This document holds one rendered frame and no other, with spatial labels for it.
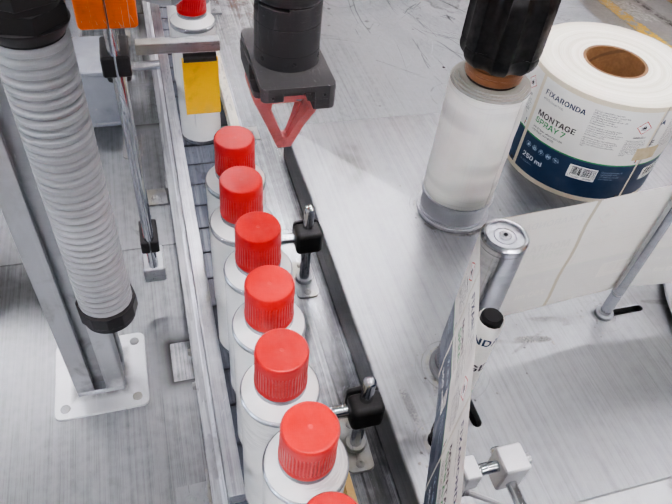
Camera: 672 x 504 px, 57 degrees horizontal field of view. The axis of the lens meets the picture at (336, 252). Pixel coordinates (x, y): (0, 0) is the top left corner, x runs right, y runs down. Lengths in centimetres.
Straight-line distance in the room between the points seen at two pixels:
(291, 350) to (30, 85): 20
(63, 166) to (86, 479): 38
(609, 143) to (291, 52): 43
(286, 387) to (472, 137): 38
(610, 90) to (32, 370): 70
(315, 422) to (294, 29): 32
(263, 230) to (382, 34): 84
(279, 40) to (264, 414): 30
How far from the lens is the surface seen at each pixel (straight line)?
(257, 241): 43
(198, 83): 56
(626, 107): 80
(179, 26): 77
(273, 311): 41
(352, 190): 79
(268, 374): 37
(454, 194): 72
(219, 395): 50
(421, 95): 108
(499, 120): 67
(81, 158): 32
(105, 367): 64
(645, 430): 68
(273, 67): 55
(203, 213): 75
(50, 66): 28
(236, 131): 53
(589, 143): 82
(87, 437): 66
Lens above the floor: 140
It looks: 47 degrees down
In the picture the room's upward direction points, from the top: 7 degrees clockwise
